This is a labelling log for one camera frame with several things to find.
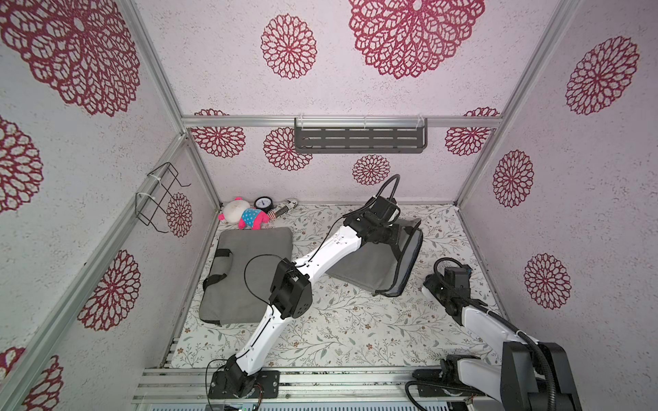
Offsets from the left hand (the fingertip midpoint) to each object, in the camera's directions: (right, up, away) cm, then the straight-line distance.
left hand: (397, 235), depth 87 cm
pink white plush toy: (-62, +10, +22) cm, 67 cm away
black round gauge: (-53, +14, +30) cm, 63 cm away
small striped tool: (-45, +11, +29) cm, 54 cm away
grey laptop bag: (-3, -12, +6) cm, 14 cm away
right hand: (+13, -15, +4) cm, 20 cm away
